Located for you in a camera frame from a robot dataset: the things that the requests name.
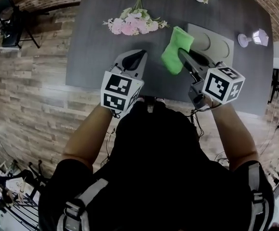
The person's right forearm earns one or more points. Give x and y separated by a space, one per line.
235 138

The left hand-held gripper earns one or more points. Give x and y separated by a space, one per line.
116 88

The grey box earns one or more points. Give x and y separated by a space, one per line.
216 42

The black folding chair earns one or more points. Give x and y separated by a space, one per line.
11 25

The black tripod stand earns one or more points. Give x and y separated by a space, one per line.
26 177

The small white lantern lamp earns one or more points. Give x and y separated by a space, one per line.
255 38

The pink artificial flower bouquet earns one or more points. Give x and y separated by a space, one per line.
134 24

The person's shoes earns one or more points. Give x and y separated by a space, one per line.
151 102

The person's black shirt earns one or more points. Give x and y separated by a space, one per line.
158 172

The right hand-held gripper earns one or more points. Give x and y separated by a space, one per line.
222 84

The person's left forearm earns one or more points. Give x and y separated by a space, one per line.
88 138

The green cloth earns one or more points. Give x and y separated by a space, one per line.
176 49

